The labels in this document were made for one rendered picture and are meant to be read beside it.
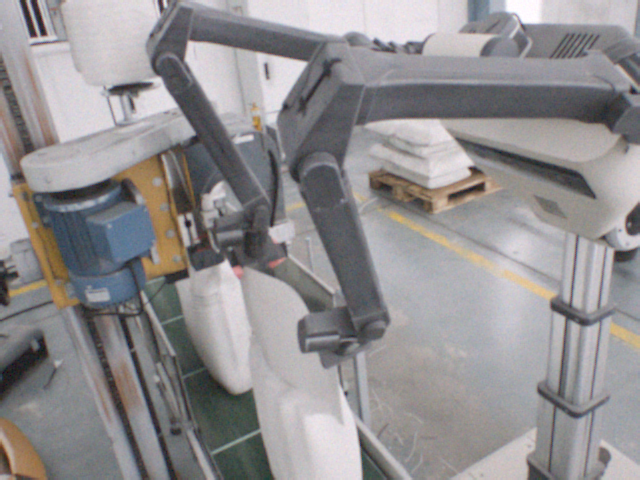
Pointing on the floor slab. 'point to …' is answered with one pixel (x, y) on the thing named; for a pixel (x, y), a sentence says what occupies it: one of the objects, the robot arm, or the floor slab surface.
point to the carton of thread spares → (19, 453)
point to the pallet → (434, 198)
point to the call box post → (362, 389)
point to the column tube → (14, 37)
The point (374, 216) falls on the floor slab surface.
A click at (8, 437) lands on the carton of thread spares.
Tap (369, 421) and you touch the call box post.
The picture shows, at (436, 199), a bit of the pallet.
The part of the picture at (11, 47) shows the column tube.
